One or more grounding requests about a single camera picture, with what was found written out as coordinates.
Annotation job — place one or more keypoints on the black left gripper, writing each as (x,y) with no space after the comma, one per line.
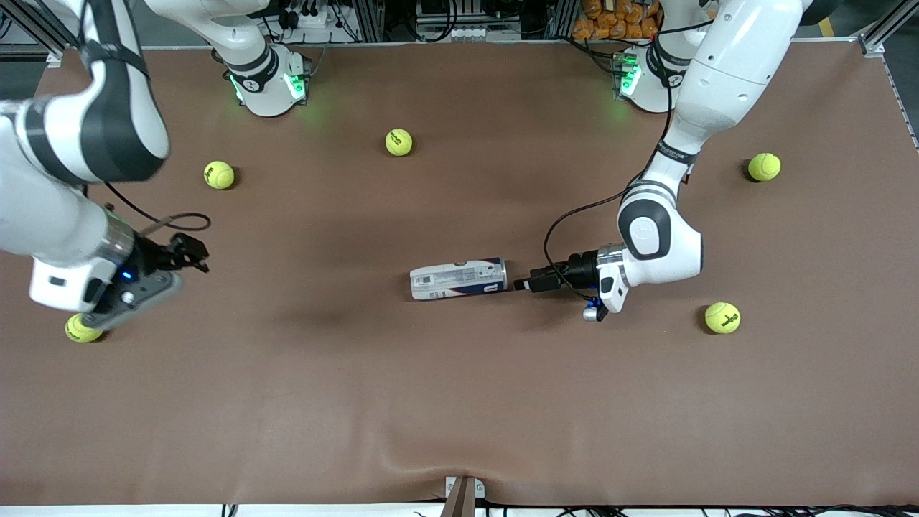
(576,269)

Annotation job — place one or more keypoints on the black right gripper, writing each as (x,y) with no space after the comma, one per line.
(155,257)

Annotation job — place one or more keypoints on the white blue tennis ball can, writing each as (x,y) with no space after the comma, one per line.
(456,280)

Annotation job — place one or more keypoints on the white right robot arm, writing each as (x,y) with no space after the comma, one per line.
(64,215)

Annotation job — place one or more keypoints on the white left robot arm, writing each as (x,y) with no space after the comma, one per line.
(732,72)

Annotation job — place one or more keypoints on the yellow tennis ball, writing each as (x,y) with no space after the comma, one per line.
(722,317)
(77,332)
(219,174)
(398,142)
(764,166)

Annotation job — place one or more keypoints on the brown table cover mat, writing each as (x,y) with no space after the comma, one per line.
(459,395)

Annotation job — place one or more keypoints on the white terminal block row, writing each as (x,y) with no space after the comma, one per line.
(467,33)

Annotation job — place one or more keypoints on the white power strip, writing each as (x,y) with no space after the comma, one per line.
(305,18)

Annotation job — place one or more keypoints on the bag of orange objects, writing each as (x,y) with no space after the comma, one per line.
(610,21)

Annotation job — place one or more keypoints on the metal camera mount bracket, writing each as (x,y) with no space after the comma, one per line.
(464,497)

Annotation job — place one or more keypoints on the grey aluminium frame rail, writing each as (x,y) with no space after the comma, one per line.
(887,32)
(36,36)

